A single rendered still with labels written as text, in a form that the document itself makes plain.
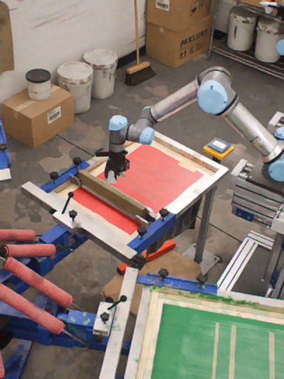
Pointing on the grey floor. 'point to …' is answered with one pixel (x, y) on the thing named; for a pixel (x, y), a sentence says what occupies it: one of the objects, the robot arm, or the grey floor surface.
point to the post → (206, 220)
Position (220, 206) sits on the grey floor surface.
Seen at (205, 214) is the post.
